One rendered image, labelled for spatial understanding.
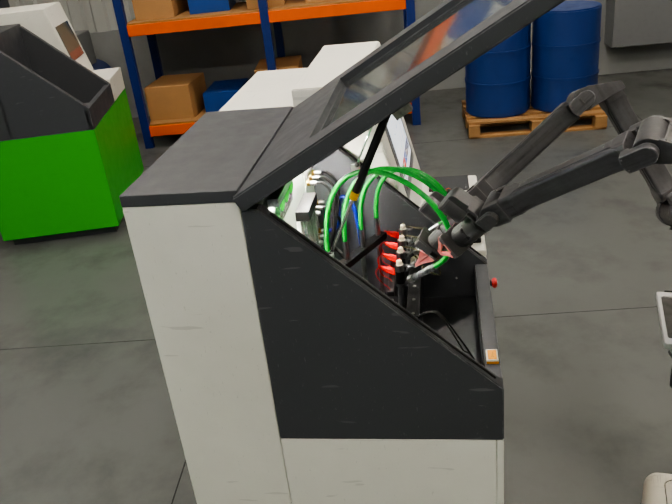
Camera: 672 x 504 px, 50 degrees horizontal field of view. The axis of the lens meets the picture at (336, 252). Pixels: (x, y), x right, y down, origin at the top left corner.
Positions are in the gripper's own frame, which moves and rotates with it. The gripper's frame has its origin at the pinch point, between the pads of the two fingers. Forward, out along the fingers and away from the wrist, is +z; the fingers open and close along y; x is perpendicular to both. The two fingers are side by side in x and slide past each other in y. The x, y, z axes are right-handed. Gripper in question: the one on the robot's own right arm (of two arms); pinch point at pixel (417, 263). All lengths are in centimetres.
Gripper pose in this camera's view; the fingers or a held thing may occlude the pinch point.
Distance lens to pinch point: 202.0
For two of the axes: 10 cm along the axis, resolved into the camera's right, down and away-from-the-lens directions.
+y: -7.9, -6.1, -0.3
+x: -3.6, 5.1, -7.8
